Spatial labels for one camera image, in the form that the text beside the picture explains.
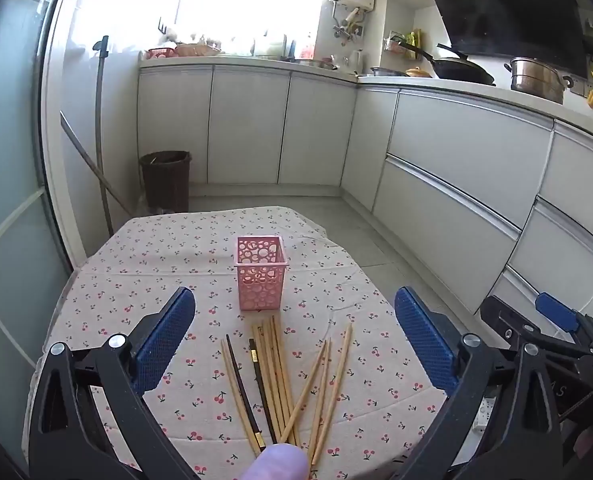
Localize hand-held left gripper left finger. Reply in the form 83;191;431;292
28;286;200;480

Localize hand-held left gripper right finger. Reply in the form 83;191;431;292
394;286;565;480

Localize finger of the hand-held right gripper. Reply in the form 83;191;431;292
534;292;593;361
480;296;537;350

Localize black chopstick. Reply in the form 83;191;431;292
226;335;266;449
248;338;279;445

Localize pink perforated plastic basket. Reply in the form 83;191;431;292
234;235;290;311

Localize pile of wooden chopsticks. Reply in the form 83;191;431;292
220;315;353;466

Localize person's left hand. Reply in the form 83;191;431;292
244;445;310;480

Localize cherry print tablecloth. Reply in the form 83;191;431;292
24;205;477;480

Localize white power strip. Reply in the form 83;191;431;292
473;394;498;434

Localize brown plastic trash bin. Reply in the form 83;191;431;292
139;150;193;213

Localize white kitchen base cabinets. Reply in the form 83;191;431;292
137;57;593;341

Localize thin wooden broom stick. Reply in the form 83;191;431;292
60;111;135;219

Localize mop pole with dark clip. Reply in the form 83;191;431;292
93;35;115;238

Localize stainless steel pot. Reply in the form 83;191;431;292
503;57;575;106

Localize frosted glass sliding door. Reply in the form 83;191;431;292
0;0;93;480

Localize black wok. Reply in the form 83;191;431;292
399;41;496;86

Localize wicker basket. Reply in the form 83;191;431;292
175;42;222;58

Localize black range hood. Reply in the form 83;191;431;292
416;0;591;79

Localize water heater pipes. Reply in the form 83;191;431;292
331;2;365;42

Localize wall spice rack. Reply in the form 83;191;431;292
383;29;425;56

